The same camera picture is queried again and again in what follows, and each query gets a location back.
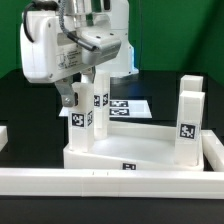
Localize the white marker base plate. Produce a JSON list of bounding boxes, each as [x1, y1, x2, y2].
[[59, 98, 153, 119]]

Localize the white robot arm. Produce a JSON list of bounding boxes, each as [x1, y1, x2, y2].
[[20, 0, 137, 107]]

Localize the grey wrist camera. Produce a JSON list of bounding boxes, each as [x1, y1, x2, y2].
[[80, 26, 121, 66]]

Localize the white front fence bar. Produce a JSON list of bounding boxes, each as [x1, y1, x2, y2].
[[0, 168, 224, 199]]

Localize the white right fence bar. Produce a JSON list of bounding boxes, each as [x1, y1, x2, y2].
[[201, 130, 224, 172]]

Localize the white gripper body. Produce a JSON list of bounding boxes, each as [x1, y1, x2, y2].
[[20, 11, 90, 83]]

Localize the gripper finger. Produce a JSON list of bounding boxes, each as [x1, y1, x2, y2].
[[55, 76, 78, 107], [81, 67, 96, 83]]

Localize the white desk top tray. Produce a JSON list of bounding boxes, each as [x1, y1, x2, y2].
[[63, 121, 204, 171]]

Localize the white fence bar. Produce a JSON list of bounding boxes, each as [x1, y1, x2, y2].
[[0, 168, 224, 199], [201, 130, 224, 172]]

